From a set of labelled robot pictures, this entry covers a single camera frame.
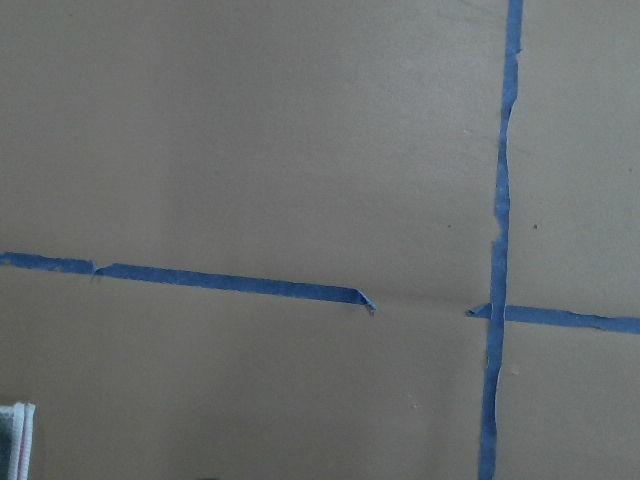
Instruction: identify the pink towel white edge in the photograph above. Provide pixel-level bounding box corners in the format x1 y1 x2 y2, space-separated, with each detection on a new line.
1 403 36 480

